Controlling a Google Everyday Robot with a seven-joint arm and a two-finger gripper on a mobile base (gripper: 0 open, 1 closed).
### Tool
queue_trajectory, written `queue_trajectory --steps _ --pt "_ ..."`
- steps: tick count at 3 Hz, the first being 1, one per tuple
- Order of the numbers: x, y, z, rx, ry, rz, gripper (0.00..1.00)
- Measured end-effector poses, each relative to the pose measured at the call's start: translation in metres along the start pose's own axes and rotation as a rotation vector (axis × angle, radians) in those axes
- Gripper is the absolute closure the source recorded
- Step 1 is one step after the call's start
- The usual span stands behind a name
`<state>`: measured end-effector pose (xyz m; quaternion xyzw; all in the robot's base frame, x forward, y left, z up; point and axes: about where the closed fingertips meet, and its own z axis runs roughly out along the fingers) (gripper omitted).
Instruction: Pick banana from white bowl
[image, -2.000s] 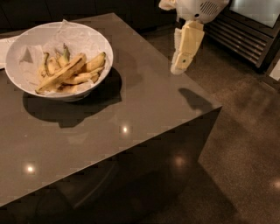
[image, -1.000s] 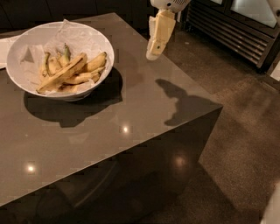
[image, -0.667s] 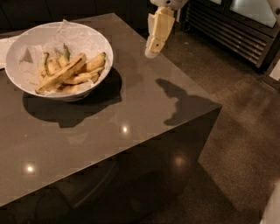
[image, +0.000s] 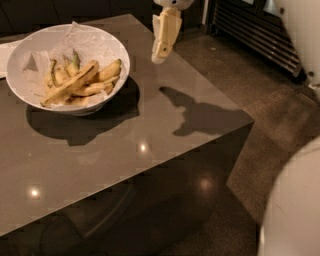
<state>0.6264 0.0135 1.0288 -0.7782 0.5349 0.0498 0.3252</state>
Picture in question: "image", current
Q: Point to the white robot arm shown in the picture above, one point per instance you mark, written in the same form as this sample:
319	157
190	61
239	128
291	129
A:
270	205

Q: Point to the dark back cabinets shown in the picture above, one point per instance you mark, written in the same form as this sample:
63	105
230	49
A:
23	16

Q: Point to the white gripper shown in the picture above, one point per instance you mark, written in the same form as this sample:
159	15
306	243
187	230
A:
174	3

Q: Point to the top banana in bunch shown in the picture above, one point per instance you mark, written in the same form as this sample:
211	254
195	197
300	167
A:
106	73

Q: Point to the dark vent grille cabinet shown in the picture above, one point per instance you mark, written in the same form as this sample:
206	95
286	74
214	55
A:
257	24

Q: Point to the white paper bowl liner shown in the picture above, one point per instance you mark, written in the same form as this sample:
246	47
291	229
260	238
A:
68	68

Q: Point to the white paper on table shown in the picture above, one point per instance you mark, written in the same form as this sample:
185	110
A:
5	52

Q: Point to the white bowl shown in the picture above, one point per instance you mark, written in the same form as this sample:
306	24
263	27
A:
30	61

